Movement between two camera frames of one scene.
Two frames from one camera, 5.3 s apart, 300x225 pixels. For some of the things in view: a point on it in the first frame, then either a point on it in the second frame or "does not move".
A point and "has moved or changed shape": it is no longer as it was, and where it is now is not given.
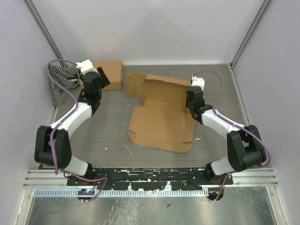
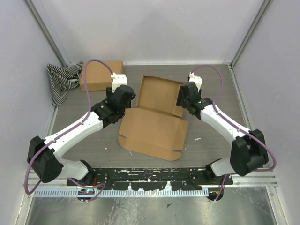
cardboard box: x=162 y=122 has moved or changed shape
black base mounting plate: x=149 y=179 does not move
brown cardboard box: x=113 y=71 does not move
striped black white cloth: x=69 y=77 does not move
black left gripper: x=104 y=80 → x=109 y=93
